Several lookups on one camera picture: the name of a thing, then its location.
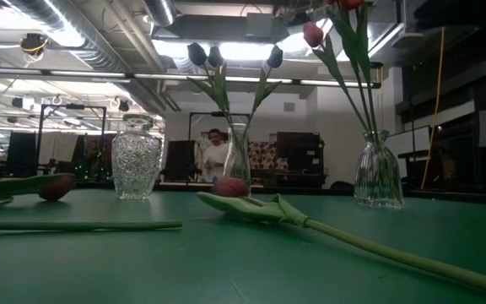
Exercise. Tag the dark red artificial tulip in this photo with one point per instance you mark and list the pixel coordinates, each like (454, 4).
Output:
(230, 186)
(57, 188)

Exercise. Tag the slim clear glass carafe vase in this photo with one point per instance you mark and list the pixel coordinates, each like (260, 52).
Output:
(237, 166)

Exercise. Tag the cut crystal glass vase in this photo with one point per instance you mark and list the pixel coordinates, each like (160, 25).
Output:
(137, 160)

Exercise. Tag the ribbed clear glass bell vase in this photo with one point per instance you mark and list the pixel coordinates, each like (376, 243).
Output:
(379, 177)

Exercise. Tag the floral patterned panel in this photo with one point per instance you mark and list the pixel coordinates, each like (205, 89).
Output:
(268, 158)

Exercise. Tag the black cabinet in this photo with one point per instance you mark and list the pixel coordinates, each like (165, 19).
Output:
(300, 154)

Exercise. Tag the black upright panel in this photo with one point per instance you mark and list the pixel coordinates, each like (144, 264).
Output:
(179, 159)

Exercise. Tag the LED ceiling tube light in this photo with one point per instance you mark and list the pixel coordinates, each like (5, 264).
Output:
(285, 80)
(87, 73)
(158, 76)
(319, 83)

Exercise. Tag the grey ceiling box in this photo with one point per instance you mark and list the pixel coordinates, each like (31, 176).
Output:
(262, 25)

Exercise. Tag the green table mat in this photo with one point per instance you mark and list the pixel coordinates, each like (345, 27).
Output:
(142, 262)

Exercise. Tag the pink tulip lower left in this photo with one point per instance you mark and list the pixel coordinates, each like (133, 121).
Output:
(99, 225)

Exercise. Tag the black monitor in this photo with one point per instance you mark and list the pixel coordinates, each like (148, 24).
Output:
(20, 143)

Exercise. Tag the black round ceiling device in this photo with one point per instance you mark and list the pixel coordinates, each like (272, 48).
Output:
(33, 42)

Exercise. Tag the silver ventilation duct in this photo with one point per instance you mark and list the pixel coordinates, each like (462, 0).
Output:
(78, 34)

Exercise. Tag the black background rig frame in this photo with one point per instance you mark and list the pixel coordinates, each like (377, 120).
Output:
(41, 126)

